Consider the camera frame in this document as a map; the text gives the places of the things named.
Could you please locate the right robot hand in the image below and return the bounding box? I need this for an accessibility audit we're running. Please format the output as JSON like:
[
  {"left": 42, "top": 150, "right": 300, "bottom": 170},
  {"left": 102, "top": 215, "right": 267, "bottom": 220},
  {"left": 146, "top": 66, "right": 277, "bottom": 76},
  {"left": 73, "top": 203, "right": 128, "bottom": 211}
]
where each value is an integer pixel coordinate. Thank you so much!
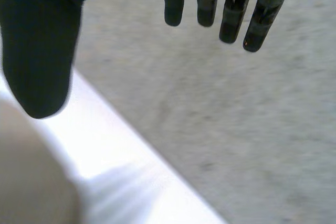
[{"left": 0, "top": 0, "right": 317, "bottom": 120}]

